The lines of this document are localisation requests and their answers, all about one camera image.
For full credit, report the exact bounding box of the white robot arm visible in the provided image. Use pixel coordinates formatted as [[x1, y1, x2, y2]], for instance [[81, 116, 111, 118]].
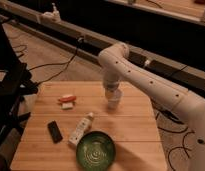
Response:
[[98, 42, 205, 171]]

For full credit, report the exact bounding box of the white plastic bottle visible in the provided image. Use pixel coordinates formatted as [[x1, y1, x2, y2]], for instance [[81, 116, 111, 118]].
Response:
[[68, 112, 94, 146]]

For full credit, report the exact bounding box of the white eraser block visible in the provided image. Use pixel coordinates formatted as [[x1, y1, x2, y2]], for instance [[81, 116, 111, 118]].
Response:
[[62, 102, 74, 110]]

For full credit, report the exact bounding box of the green ceramic bowl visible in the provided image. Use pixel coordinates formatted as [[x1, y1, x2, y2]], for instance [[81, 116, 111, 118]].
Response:
[[76, 131, 116, 171]]

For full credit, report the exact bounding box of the black phone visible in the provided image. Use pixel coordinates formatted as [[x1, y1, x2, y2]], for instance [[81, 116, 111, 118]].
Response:
[[47, 121, 63, 143]]

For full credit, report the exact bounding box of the black tripod stand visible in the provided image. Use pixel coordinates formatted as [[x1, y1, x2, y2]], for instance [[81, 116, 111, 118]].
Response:
[[0, 14, 40, 171]]

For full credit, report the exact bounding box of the long metal rail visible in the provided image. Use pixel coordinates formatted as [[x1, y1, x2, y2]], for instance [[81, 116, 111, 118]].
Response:
[[0, 0, 205, 97]]

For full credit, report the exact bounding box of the black cable bundle right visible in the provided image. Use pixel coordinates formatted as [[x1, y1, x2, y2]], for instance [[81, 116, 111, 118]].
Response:
[[154, 108, 204, 171]]

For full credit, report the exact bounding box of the black floor cable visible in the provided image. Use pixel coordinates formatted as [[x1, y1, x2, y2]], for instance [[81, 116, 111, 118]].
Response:
[[11, 36, 86, 85]]

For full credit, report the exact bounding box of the white object on rail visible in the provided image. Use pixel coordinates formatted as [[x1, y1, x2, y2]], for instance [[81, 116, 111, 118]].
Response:
[[42, 4, 61, 22]]

